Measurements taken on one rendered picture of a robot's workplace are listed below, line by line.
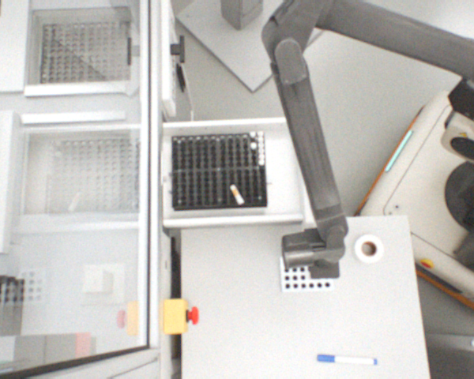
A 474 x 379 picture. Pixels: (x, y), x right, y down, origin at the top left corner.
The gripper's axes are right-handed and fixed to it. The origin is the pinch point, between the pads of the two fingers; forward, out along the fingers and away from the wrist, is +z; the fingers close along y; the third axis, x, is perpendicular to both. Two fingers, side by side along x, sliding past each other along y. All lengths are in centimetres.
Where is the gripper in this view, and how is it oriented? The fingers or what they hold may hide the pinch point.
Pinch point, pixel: (317, 260)
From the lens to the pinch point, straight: 125.9
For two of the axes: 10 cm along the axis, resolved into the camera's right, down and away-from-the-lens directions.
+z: 0.0, 2.7, 9.6
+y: 0.3, 9.6, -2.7
